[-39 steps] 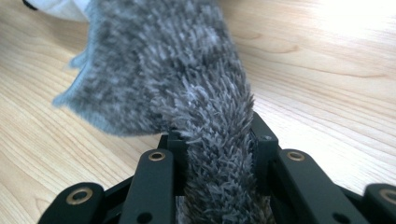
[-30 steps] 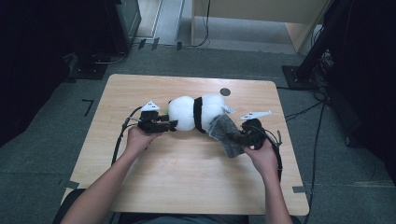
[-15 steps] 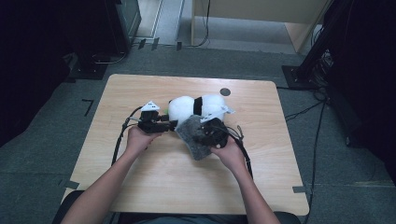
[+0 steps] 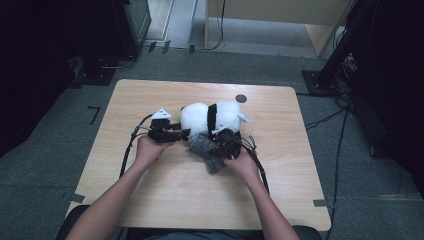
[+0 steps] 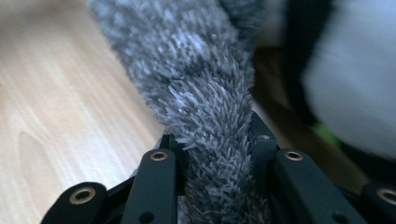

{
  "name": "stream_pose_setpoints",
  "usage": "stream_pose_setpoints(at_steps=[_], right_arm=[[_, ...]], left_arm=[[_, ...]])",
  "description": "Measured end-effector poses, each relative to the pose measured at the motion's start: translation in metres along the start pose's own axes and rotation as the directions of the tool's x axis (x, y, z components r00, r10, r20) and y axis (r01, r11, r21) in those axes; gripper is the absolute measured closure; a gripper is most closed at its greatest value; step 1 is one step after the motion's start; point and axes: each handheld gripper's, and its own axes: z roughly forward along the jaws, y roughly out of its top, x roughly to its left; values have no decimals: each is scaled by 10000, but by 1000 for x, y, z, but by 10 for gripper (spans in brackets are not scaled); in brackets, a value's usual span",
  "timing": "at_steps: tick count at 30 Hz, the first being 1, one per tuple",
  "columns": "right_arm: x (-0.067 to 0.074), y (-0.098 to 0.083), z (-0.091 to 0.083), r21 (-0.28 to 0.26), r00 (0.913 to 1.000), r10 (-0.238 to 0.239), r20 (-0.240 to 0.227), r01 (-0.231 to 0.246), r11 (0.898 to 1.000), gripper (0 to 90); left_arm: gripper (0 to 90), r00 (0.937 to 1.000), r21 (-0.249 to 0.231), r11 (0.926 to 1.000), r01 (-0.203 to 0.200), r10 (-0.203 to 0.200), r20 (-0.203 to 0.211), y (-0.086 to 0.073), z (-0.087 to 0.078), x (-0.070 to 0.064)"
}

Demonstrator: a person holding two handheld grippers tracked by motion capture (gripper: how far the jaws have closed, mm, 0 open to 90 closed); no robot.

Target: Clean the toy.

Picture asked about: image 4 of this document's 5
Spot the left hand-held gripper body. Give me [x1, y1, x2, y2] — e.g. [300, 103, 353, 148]
[147, 107, 182, 145]

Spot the long black floor cable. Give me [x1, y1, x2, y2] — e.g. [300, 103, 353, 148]
[323, 109, 350, 240]

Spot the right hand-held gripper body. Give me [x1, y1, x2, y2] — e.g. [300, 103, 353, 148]
[211, 124, 243, 161]

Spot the light wooden desk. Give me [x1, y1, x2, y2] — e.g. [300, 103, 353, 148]
[203, 0, 355, 58]

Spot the left hand-held gripper black cable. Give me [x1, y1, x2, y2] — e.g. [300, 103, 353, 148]
[119, 113, 155, 180]

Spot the person's grey-blue clothing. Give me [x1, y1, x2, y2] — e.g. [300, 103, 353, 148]
[126, 228, 264, 240]

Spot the black floor base plate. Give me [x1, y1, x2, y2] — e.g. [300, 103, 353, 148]
[71, 57, 117, 87]

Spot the right hand-held gripper black cable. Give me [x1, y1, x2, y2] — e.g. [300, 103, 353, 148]
[238, 134, 271, 195]

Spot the person's left hand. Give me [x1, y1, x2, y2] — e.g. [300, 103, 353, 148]
[135, 134, 175, 170]

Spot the panda plush toy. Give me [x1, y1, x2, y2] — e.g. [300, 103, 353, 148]
[179, 101, 254, 138]

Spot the hand-held gripper black cable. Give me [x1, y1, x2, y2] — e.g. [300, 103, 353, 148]
[119, 113, 155, 180]
[238, 134, 271, 195]

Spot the black hanging cable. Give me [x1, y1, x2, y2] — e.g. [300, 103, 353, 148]
[196, 0, 226, 52]

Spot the person's right hand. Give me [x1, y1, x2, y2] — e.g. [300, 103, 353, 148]
[223, 147, 262, 184]

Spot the black metal stand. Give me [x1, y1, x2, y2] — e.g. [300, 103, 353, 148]
[301, 0, 366, 98]

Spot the black cabinet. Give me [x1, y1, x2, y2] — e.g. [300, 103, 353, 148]
[111, 0, 153, 60]

